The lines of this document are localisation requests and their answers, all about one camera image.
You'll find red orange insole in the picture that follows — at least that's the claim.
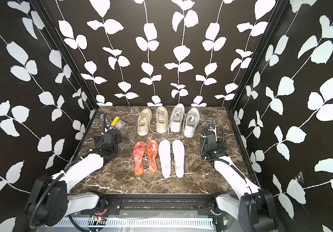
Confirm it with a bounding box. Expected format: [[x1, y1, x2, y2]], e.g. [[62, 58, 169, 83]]
[[133, 141, 145, 176]]

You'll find white sneaker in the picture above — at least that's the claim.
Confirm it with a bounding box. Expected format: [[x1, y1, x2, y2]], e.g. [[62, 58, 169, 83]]
[[170, 103, 185, 133], [183, 107, 200, 138]]

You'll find white insole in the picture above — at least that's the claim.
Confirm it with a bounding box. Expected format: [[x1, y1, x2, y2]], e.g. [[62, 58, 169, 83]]
[[158, 140, 171, 179], [172, 140, 185, 178]]

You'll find beige lace sneaker one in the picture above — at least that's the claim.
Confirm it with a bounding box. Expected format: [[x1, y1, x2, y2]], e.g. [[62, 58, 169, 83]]
[[137, 108, 152, 136], [156, 106, 168, 133]]

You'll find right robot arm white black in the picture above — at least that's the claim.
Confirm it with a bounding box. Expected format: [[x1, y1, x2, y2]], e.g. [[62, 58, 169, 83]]
[[200, 124, 280, 232]]

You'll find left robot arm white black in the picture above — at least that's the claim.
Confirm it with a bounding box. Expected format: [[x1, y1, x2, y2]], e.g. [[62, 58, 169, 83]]
[[25, 114, 122, 232]]

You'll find purple card box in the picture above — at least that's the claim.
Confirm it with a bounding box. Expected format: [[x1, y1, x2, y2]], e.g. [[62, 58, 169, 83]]
[[112, 119, 126, 130]]

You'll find yellow small block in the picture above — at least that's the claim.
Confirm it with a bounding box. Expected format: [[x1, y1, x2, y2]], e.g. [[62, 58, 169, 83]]
[[111, 117, 120, 127]]

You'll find white ventilation grille strip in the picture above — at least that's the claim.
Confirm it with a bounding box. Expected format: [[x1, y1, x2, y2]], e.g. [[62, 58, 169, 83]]
[[53, 217, 215, 229]]

